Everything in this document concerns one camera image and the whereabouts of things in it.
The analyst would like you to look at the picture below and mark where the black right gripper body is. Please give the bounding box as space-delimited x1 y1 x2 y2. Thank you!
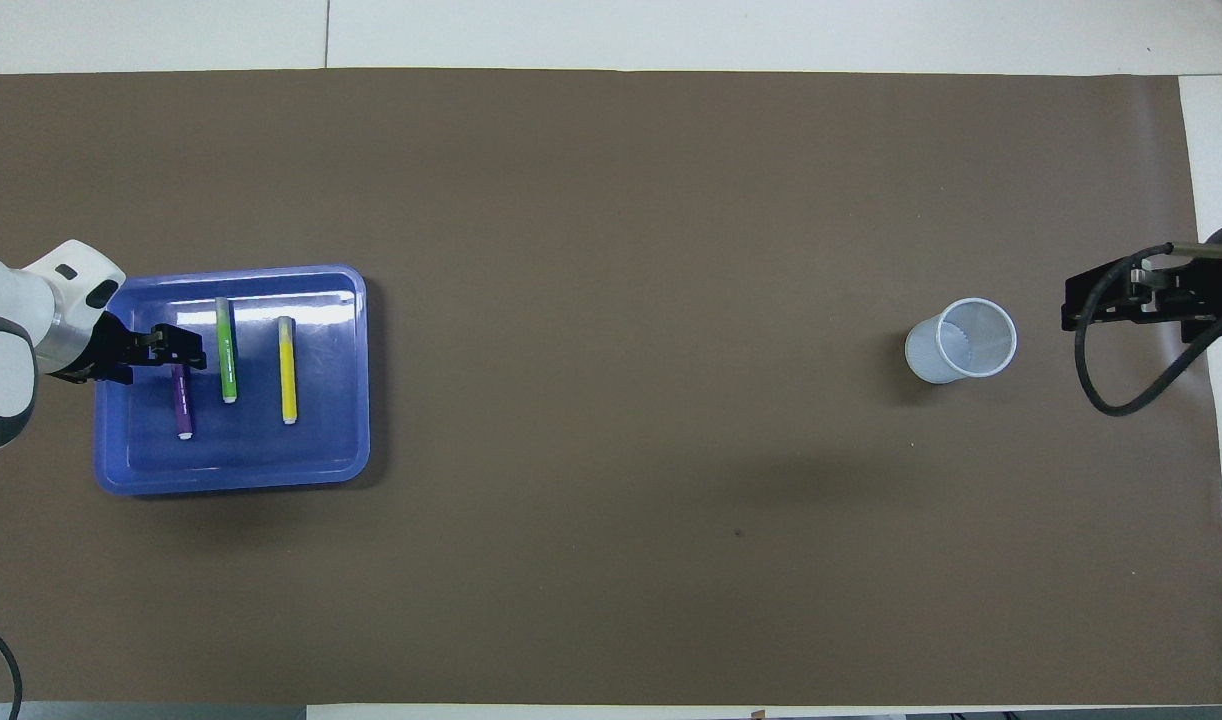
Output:
1148 215 1222 317

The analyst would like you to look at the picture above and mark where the purple pen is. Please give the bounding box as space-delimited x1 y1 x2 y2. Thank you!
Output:
171 362 195 441

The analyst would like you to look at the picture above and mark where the blue plastic tray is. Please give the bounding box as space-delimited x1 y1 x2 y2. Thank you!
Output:
94 263 372 497

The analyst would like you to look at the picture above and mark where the brown table mat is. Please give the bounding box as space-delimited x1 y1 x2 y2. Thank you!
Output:
0 68 1222 706

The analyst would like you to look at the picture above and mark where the translucent plastic cup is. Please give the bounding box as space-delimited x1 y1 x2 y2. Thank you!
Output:
905 297 1018 386

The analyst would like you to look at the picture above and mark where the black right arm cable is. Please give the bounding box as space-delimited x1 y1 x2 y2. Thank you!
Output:
1074 243 1222 418

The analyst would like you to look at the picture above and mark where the yellow pen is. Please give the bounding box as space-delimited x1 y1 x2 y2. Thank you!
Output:
277 316 299 425

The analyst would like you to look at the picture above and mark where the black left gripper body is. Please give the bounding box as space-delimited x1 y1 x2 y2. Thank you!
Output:
46 311 133 385

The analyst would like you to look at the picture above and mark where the green pen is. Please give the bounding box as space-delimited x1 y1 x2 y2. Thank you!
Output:
215 297 239 404

